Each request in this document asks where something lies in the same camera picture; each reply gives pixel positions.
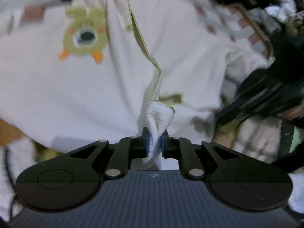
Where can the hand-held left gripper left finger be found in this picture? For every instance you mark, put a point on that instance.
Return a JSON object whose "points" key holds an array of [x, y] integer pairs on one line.
{"points": [[146, 144]]}

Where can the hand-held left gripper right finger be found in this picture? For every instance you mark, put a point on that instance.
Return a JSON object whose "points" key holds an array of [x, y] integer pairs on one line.
{"points": [[164, 147]]}

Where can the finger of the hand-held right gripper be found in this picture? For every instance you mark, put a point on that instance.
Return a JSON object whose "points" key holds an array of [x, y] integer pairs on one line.
{"points": [[228, 115]]}

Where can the white garment with green print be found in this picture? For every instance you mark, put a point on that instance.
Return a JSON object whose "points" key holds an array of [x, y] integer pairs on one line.
{"points": [[95, 87]]}

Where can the person's right hand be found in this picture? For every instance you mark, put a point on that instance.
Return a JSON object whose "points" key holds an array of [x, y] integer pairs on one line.
{"points": [[291, 114]]}

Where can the checkered rug with dog print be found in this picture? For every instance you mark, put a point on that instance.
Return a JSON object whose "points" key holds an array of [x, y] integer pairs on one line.
{"points": [[244, 32]]}

